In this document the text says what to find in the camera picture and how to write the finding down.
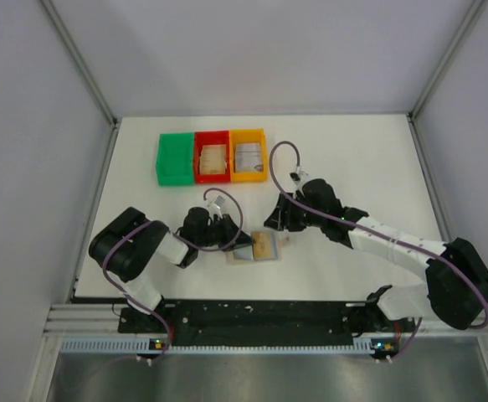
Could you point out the beige card holder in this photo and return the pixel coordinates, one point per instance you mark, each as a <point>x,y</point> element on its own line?
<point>279,241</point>

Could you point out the right aluminium corner post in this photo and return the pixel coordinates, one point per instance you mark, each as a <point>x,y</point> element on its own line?
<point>462,33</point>

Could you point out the left aluminium corner post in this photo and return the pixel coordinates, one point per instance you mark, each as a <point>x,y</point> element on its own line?
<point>78,61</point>

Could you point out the red plastic bin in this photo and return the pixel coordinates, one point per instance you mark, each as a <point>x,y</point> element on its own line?
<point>201,139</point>

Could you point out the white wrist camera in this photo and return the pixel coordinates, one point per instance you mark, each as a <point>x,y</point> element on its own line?
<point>298,176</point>
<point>217,206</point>

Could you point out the green plastic bin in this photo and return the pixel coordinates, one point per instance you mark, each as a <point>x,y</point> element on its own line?
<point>174,164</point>

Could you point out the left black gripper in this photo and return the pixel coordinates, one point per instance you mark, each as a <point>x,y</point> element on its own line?
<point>226,229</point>

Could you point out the white slotted cable duct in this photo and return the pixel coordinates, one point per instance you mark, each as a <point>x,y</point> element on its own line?
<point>152,346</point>

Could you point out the yellow credit card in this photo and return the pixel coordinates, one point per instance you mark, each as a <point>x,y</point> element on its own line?
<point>262,247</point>

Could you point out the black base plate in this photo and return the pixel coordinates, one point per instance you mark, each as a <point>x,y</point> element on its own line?
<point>240,324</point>

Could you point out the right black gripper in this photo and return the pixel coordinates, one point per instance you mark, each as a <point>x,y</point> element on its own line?
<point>288,212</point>

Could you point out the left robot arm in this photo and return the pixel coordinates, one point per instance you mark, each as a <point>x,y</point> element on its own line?
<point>126,245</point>

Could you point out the stack of cards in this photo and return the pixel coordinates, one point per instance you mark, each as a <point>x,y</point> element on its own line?
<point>248,158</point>

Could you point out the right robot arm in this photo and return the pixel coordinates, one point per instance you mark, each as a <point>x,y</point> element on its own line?
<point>454,278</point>

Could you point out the beige card holders stack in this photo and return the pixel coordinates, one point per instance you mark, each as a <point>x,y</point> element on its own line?
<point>212,160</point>

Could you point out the aluminium corner post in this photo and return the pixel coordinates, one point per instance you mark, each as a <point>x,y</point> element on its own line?
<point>78,61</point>
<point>462,33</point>

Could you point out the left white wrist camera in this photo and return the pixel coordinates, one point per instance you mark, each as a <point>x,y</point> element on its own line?
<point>217,206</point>

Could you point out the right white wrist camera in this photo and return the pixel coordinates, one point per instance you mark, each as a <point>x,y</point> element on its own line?
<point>298,176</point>

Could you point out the yellow plastic bin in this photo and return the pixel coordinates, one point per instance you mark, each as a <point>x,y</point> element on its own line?
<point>243,136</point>

